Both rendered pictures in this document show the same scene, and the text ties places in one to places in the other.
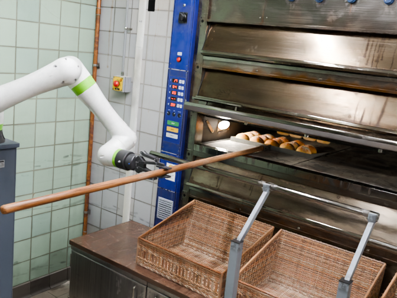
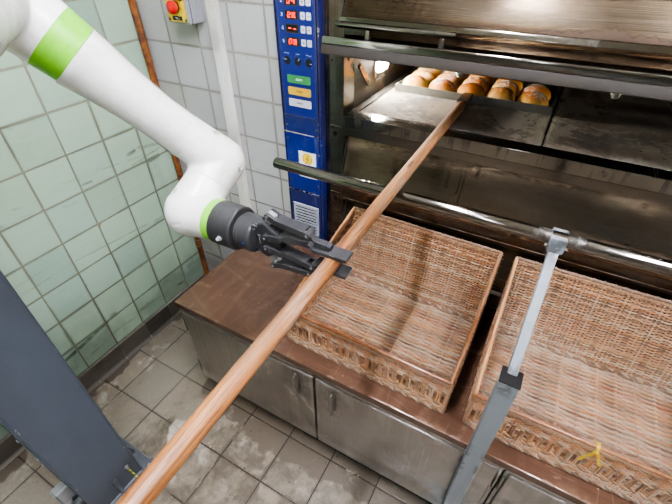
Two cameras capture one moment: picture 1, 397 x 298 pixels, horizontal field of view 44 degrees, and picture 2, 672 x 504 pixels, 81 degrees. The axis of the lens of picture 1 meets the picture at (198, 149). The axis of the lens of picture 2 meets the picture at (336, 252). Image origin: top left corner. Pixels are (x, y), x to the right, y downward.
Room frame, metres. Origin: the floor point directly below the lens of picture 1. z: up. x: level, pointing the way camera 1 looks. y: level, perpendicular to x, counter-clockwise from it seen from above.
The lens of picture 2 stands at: (1.55, 0.20, 1.66)
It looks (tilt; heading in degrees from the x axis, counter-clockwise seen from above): 39 degrees down; 354
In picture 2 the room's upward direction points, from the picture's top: straight up
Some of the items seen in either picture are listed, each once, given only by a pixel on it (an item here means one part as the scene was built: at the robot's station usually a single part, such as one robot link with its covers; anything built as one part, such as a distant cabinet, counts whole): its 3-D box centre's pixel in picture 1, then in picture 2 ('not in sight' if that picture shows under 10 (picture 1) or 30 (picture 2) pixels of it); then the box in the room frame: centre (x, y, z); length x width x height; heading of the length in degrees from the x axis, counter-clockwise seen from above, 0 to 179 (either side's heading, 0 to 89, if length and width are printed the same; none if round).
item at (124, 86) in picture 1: (121, 83); (183, 5); (3.16, 0.54, 1.46); 0.10 x 0.07 x 0.10; 55
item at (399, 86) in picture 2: (281, 143); (478, 84); (3.07, -0.53, 1.20); 0.55 x 0.36 x 0.03; 56
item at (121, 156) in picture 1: (126, 159); (234, 224); (2.23, 0.33, 1.19); 0.12 x 0.06 x 0.09; 146
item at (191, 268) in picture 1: (205, 245); (392, 296); (2.45, -0.09, 0.72); 0.56 x 0.49 x 0.28; 54
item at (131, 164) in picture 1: (137, 163); (262, 235); (2.19, 0.27, 1.19); 0.09 x 0.07 x 0.08; 56
